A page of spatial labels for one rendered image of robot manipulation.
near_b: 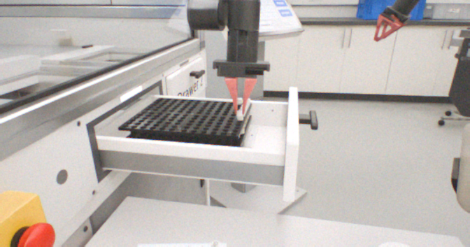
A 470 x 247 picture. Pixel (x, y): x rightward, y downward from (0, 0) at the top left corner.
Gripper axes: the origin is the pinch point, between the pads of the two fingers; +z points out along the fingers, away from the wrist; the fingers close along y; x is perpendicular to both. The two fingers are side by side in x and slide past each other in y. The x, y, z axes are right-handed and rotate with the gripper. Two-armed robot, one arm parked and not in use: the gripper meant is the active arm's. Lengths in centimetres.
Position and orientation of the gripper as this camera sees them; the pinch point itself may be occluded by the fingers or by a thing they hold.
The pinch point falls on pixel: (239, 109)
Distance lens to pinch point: 56.7
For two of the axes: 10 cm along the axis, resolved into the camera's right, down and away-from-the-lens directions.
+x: -0.4, 2.6, -9.6
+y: -10.0, -0.5, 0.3
